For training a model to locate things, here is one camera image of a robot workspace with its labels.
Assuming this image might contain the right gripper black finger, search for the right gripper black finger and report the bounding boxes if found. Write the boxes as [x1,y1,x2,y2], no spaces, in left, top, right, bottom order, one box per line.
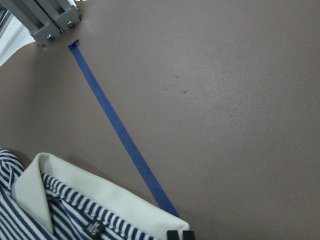
[166,230,179,240]

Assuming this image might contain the blue white striped polo shirt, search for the blue white striped polo shirt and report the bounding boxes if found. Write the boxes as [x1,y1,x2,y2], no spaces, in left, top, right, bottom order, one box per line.
[0,149,195,240]

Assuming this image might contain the brown paper table cover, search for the brown paper table cover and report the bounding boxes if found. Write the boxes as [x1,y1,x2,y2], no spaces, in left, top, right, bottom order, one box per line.
[0,0,320,240]

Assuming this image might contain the blue tape strip by shirt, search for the blue tape strip by shirt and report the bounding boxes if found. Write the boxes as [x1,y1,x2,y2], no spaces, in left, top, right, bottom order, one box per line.
[68,39,179,217]

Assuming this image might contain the aluminium frame post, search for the aluminium frame post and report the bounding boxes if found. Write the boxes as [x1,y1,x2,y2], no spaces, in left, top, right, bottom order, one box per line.
[0,0,81,46]

